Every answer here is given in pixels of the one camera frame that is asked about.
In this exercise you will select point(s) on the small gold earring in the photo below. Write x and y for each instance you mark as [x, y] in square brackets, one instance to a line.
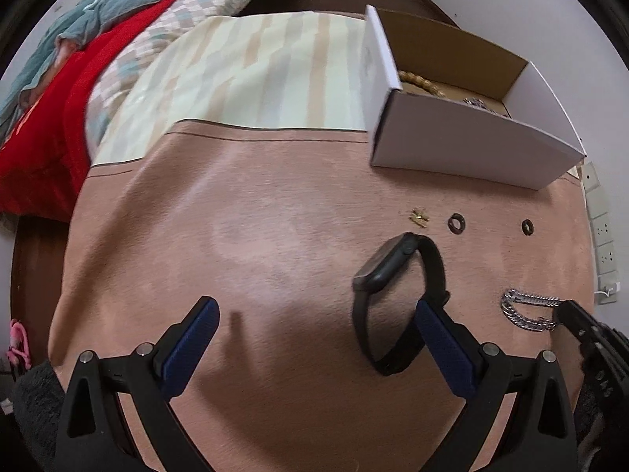
[419, 217]

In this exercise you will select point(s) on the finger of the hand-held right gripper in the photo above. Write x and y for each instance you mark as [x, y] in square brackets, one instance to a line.
[599, 371]
[592, 322]

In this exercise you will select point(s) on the black smartwatch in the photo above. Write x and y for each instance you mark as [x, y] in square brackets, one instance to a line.
[381, 268]

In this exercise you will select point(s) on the white cardboard box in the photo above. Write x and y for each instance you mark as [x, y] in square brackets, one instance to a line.
[457, 135]

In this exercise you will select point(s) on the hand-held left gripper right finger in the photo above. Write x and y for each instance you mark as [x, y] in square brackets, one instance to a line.
[444, 349]

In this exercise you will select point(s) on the red blanket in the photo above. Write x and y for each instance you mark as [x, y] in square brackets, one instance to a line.
[64, 118]

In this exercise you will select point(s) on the striped cream cloth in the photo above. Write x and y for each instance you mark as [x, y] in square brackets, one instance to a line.
[236, 73]

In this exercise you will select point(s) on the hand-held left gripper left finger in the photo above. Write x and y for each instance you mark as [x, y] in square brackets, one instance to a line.
[192, 341]

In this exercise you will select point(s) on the pink plastic item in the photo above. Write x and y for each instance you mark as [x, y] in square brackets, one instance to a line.
[18, 344]

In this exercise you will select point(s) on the white power strip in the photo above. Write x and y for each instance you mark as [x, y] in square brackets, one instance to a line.
[603, 236]

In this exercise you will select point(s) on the dark fuzzy cloth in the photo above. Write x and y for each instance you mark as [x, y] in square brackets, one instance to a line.
[37, 413]

